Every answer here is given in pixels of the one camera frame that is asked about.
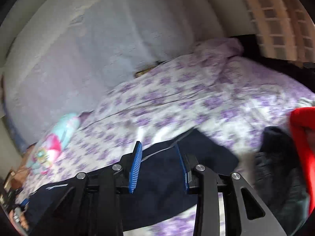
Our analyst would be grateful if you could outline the dark navy pants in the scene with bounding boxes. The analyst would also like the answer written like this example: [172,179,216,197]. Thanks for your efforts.
[23,128,241,234]

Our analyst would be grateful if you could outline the purple floral bed sheet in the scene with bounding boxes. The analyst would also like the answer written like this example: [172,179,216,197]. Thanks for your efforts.
[18,38,314,235]

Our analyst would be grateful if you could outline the folded colourful floral quilt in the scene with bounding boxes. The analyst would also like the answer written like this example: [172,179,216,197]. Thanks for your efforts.
[26,113,81,175]

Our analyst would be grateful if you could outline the black garment pile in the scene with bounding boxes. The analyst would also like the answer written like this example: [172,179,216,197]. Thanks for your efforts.
[254,126,310,235]

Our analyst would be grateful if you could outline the red garment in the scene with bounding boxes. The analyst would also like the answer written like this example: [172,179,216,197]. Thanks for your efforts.
[289,107,314,214]

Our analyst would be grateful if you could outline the white lace curtain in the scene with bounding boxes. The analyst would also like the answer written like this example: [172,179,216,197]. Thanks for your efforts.
[1,0,224,147]

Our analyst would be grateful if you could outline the beige checkered curtain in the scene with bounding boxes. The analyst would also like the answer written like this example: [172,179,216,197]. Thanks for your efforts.
[243,0,314,65]

